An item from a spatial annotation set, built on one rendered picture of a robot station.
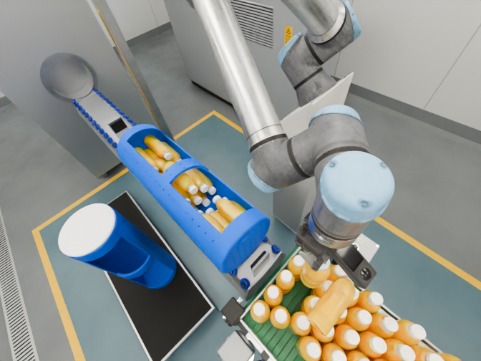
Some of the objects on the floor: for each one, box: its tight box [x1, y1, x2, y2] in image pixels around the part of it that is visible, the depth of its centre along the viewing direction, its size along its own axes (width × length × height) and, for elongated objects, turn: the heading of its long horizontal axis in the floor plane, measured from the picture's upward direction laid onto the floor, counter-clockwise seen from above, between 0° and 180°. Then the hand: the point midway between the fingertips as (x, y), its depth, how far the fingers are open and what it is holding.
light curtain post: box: [91, 0, 176, 143], centre depth 187 cm, size 6×6×170 cm
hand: (321, 261), depth 58 cm, fingers closed on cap, 4 cm apart
